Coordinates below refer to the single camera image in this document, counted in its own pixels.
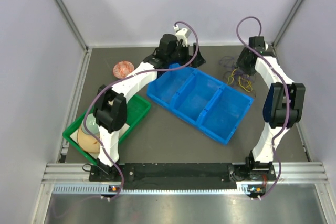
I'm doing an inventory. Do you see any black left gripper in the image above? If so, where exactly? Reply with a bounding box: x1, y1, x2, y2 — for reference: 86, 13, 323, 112
167, 41, 205, 68

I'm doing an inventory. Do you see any purple thin cable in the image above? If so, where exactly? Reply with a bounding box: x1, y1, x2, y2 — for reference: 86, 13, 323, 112
218, 56, 257, 96

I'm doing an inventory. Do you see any yellow thin cable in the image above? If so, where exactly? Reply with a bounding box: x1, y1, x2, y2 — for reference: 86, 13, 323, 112
227, 68, 253, 92

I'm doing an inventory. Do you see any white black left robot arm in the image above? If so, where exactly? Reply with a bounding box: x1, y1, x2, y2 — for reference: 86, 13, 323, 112
93, 34, 205, 180

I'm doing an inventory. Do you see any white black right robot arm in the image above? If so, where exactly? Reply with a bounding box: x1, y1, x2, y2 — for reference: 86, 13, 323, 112
236, 36, 306, 180

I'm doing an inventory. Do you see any blue three-compartment bin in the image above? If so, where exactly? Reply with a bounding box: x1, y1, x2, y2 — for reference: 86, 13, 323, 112
146, 64, 254, 145

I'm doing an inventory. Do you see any pale green glass bowl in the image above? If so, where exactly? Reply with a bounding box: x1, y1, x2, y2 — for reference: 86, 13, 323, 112
81, 113, 99, 135

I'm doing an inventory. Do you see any tan wooden plate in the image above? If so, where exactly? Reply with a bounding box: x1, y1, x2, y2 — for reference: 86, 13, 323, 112
77, 127, 100, 153

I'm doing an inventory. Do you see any white square plate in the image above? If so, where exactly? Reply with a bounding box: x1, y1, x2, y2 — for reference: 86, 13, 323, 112
70, 123, 131, 154

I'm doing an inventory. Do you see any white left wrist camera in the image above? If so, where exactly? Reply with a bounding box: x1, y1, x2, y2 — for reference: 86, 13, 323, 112
174, 25, 192, 47

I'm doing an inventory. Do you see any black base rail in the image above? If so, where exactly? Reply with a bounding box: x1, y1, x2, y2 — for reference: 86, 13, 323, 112
89, 163, 276, 190

